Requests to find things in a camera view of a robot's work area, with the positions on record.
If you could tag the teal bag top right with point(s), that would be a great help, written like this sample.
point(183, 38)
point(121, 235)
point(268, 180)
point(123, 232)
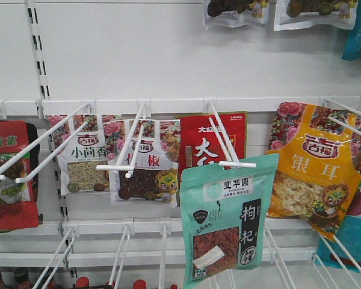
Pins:
point(352, 49)

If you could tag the teal goji berry bag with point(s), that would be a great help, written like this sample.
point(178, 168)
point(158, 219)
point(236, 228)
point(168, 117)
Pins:
point(223, 213)

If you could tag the white mushroom bag top right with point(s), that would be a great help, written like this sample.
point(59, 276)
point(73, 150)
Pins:
point(301, 14)

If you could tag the white peppercorn spice bag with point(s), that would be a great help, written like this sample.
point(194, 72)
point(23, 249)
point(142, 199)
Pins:
point(152, 149)

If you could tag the white mushroom bag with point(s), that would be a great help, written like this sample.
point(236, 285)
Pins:
point(301, 14)
point(235, 13)

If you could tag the red pickled vegetable bag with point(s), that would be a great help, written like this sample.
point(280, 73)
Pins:
point(18, 208)

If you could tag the yellow white fungus bag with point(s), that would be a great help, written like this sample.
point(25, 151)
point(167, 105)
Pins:
point(315, 179)

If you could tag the red dates bag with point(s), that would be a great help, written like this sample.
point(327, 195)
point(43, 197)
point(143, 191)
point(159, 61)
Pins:
point(198, 143)

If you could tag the white mushroom bag top left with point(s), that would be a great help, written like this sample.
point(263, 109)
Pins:
point(235, 13)

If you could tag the blue bag right edge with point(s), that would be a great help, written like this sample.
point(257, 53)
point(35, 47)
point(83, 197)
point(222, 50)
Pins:
point(349, 235)

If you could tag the white fennel spice bag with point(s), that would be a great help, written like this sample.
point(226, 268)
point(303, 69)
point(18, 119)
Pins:
point(85, 151)

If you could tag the white display hook with goji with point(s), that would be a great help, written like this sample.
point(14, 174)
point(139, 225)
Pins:
point(224, 141)

